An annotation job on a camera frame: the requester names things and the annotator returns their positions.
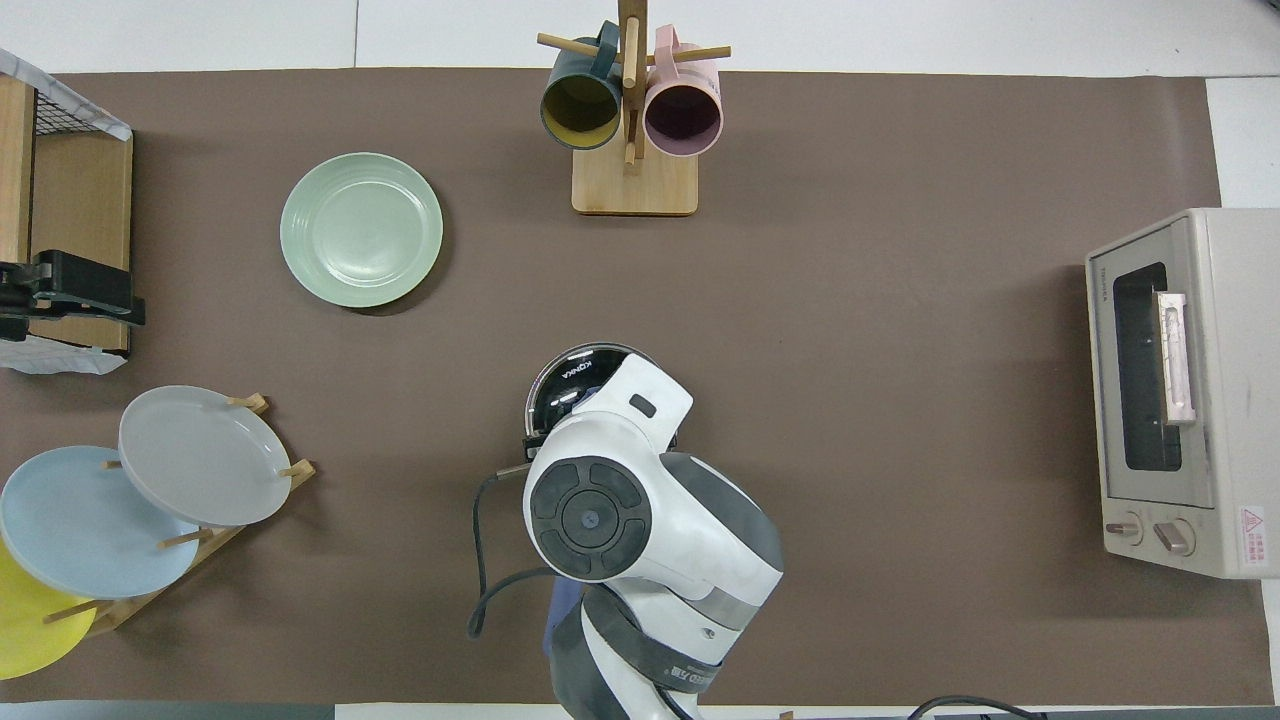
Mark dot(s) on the wooden plate rack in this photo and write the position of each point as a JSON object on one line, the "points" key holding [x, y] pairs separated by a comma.
{"points": [[130, 605]]}

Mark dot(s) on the green plate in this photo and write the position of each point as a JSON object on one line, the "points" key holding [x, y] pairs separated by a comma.
{"points": [[360, 230]]}

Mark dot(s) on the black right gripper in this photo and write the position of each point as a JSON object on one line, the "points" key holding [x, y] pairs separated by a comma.
{"points": [[536, 447]]}

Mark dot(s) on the wooden mug tree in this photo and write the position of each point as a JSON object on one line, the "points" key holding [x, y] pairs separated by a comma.
{"points": [[635, 185]]}

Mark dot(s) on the glass lid with blue knob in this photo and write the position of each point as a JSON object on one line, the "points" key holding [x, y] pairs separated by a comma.
{"points": [[570, 385]]}

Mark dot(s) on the dark blue saucepan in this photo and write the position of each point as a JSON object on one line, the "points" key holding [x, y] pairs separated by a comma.
{"points": [[562, 615]]}

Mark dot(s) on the grey plate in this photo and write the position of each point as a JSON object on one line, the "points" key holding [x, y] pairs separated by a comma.
{"points": [[200, 455]]}

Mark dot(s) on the white crumpled paper sheet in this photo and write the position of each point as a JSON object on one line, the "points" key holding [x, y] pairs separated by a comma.
{"points": [[60, 358]]}

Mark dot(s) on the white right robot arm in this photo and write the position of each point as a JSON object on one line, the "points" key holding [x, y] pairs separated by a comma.
{"points": [[650, 520]]}

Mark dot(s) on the light blue plate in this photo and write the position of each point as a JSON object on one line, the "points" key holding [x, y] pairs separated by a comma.
{"points": [[80, 530]]}

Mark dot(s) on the white patterned cloth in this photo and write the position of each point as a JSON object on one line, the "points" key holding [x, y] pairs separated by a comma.
{"points": [[70, 100]]}

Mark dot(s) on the pink mug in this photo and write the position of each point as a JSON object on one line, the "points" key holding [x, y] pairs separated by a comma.
{"points": [[684, 115]]}

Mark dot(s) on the beige toaster oven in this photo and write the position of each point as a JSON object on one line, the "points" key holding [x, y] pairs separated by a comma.
{"points": [[1220, 400]]}

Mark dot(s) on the yellow plate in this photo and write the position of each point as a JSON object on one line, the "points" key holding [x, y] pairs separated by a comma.
{"points": [[30, 630]]}

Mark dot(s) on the wooden shelf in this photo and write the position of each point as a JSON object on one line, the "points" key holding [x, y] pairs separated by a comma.
{"points": [[80, 200]]}

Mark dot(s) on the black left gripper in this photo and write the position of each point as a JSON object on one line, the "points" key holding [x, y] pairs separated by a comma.
{"points": [[90, 288]]}

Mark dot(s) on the brown table mat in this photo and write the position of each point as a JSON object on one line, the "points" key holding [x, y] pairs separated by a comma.
{"points": [[850, 450]]}

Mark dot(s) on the dark teal mug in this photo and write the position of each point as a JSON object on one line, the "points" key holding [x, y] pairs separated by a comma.
{"points": [[580, 108]]}

